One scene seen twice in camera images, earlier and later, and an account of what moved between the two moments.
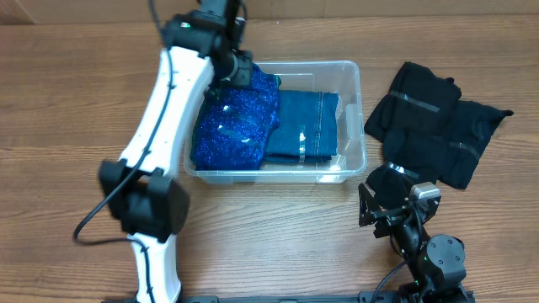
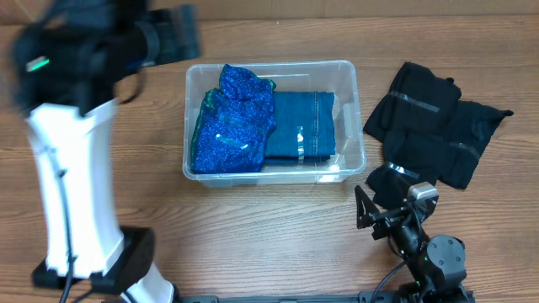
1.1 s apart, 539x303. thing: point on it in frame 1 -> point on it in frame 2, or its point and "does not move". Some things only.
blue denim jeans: x=306 y=131 does not move
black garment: x=416 y=121 does not move
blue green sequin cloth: x=236 y=123 does not move
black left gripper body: x=237 y=70 -> x=169 y=34
